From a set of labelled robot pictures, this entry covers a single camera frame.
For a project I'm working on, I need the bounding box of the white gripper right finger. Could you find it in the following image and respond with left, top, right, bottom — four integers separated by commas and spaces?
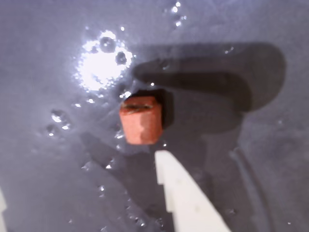
154, 149, 232, 232

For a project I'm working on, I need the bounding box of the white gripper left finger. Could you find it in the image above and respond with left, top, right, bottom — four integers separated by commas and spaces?
0, 187, 7, 219

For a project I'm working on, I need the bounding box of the red-brown cube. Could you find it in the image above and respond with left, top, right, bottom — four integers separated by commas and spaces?
119, 96, 163, 145

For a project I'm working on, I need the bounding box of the black table mat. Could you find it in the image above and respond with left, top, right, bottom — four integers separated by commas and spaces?
0, 0, 309, 232

